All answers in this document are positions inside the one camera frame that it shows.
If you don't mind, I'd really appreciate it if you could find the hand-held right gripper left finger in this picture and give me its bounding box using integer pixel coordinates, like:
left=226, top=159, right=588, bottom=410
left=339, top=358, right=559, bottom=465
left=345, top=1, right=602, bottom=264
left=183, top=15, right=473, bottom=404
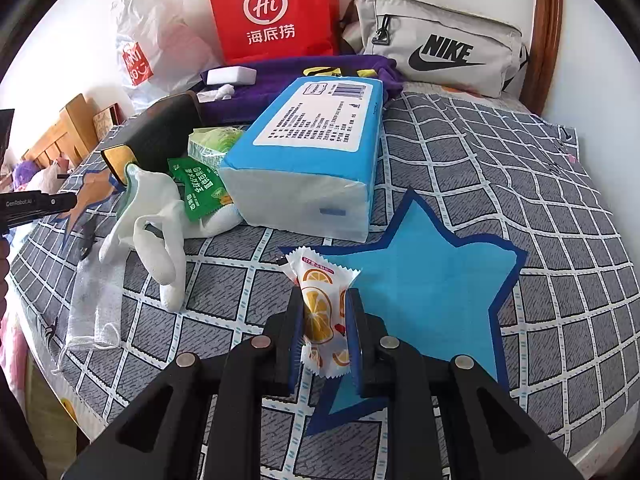
left=60, top=285, right=306, bottom=480

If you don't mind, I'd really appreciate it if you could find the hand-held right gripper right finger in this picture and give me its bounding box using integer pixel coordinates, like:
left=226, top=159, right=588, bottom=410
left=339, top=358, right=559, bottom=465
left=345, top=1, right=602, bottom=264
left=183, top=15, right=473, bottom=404
left=345, top=286, right=586, bottom=480

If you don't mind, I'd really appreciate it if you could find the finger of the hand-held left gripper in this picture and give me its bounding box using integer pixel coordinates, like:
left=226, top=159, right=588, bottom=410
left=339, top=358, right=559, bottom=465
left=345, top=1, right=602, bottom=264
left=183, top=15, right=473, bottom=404
left=47, top=192, right=79, bottom=217

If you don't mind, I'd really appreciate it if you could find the orange print snack packet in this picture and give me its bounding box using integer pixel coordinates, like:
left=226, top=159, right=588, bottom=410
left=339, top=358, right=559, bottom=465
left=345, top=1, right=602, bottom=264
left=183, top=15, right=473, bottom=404
left=282, top=246, right=362, bottom=378

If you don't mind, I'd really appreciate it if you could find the black watch strap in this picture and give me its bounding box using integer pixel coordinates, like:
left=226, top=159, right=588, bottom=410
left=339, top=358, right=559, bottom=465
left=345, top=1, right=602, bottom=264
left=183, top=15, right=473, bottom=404
left=76, top=214, right=102, bottom=262

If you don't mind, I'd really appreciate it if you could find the white glove green cuff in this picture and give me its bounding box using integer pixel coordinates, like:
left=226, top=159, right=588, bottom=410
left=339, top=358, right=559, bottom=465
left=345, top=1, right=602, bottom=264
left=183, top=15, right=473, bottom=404
left=99, top=161, right=190, bottom=312

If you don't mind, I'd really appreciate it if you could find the white mesh drawstring bag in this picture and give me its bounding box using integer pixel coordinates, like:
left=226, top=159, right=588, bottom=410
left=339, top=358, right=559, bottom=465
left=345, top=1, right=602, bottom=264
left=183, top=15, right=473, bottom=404
left=51, top=254, right=127, bottom=377

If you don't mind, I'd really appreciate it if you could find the green snack sachet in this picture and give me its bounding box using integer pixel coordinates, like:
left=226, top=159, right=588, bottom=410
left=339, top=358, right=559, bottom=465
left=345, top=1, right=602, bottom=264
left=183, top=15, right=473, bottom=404
left=167, top=156, right=232, bottom=224

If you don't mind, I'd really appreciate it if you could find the green tissue packet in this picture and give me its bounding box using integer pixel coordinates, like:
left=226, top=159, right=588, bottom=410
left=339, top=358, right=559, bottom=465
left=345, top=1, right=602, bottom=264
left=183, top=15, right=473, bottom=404
left=187, top=127, right=247, bottom=172

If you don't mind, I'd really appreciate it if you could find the white tissue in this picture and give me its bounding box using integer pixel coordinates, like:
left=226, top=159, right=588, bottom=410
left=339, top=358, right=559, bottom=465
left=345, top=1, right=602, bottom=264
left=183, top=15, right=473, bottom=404
left=196, top=84, right=237, bottom=104

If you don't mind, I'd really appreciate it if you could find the white foam block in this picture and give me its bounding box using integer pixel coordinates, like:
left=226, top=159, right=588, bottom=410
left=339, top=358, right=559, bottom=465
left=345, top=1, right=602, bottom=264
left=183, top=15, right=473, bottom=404
left=206, top=65, right=257, bottom=87

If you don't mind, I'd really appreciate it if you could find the purple fabric tray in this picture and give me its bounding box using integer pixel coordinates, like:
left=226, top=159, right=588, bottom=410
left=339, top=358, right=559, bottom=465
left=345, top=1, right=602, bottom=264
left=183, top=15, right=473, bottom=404
left=192, top=56, right=407, bottom=126

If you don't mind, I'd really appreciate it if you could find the yellow black pouch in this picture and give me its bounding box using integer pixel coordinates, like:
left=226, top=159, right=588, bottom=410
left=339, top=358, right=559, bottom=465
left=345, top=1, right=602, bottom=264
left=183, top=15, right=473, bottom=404
left=301, top=65, right=377, bottom=79

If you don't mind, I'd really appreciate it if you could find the brown star patch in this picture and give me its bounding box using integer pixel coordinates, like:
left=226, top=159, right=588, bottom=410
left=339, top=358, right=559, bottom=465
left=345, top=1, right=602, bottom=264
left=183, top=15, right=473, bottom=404
left=54, top=169, right=127, bottom=252

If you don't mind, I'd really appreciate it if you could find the purple plush toy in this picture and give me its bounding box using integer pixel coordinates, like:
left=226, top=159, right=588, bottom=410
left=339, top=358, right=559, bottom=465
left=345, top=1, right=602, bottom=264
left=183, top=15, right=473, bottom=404
left=12, top=160, right=40, bottom=187

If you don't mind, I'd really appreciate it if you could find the wooden headboard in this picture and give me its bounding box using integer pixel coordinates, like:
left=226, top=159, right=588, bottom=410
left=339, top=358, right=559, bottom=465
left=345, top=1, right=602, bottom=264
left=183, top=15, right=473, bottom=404
left=20, top=92, right=99, bottom=167

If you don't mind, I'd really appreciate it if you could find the blue star patch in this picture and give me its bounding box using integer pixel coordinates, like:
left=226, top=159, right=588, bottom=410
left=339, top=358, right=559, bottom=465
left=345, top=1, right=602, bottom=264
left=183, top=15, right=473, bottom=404
left=277, top=186, right=529, bottom=437

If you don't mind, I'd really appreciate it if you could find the dark tea tin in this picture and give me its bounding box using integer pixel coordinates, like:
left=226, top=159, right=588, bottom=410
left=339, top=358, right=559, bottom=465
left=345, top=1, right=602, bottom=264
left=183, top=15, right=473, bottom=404
left=100, top=92, right=207, bottom=183

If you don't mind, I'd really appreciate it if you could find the blue tissue pack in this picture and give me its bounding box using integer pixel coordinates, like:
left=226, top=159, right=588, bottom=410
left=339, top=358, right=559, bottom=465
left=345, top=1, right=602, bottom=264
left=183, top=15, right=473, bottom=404
left=220, top=76, right=387, bottom=245

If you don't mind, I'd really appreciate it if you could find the white plastic shopping bag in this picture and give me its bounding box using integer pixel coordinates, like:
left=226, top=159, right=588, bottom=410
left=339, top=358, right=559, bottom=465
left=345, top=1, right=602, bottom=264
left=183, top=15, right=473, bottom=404
left=112, top=0, right=216, bottom=108

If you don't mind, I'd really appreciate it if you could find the duck print tablecloth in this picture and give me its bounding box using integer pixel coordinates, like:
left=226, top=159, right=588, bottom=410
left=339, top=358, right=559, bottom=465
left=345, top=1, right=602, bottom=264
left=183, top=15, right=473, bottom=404
left=47, top=375, right=108, bottom=443

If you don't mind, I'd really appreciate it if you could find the red paper bag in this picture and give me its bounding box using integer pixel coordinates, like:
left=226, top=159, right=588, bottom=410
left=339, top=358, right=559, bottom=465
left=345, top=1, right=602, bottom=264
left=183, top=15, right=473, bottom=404
left=204, top=0, right=342, bottom=64

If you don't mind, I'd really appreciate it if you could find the grey waist bag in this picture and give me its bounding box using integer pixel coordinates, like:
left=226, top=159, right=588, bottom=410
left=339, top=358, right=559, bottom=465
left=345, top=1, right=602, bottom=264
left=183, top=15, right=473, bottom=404
left=339, top=0, right=531, bottom=99

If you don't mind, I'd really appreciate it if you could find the brown wooden door frame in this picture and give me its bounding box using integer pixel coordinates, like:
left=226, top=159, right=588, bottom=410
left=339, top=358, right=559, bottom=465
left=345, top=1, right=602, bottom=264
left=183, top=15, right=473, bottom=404
left=519, top=0, right=565, bottom=117

